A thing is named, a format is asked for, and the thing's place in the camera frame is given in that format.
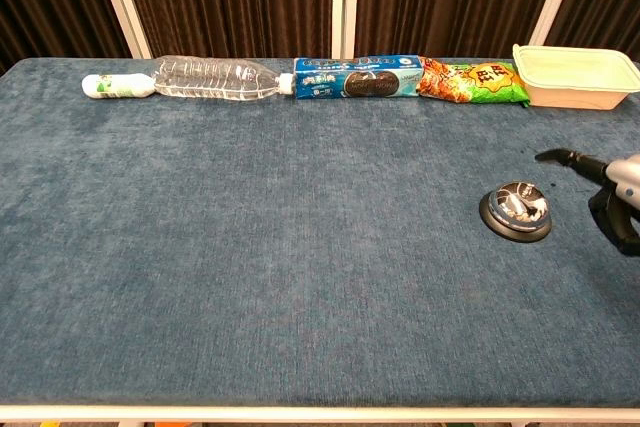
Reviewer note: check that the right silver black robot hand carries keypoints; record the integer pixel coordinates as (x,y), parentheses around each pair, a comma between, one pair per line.
(622,182)

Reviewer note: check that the black silver call bell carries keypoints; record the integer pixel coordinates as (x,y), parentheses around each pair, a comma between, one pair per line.
(517,209)

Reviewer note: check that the pale green lidded container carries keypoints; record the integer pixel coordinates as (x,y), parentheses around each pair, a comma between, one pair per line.
(575,78)

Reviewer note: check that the orange green snack bag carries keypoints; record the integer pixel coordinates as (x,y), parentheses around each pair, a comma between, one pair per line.
(470,81)

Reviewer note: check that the blue Oreo cookie box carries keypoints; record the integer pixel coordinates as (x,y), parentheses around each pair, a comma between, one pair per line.
(357,78)

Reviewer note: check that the blue table cloth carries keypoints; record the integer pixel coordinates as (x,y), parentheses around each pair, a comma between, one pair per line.
(280,247)

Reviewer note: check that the clear plastic water bottle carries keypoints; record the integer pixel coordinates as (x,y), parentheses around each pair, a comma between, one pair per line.
(210,78)

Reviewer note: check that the small white green-print bottle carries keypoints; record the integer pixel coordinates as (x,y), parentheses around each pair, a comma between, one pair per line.
(116,85)

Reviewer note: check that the white table frame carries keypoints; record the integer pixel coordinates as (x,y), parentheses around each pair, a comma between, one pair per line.
(320,414)

